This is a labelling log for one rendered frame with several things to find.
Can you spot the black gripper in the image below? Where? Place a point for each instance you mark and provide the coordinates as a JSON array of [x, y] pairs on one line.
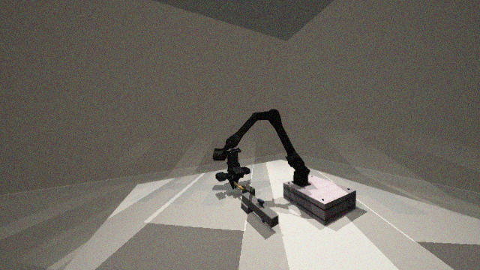
[[221, 176]]

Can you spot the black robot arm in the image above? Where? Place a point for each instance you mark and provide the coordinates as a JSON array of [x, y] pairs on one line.
[[301, 173]]

